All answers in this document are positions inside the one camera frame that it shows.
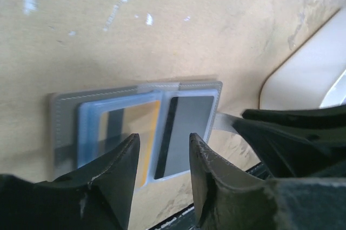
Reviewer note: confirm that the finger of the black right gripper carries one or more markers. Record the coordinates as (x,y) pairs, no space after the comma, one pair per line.
(296,144)

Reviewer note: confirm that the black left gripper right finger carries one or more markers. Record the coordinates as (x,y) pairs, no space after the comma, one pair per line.
(243,201)

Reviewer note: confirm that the grey card holder wallet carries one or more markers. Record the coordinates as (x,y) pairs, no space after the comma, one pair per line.
(87,124)

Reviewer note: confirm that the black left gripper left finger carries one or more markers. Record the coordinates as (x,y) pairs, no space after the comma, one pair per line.
(97,195)

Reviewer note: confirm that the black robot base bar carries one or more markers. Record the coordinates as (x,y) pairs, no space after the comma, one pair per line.
(187,219)

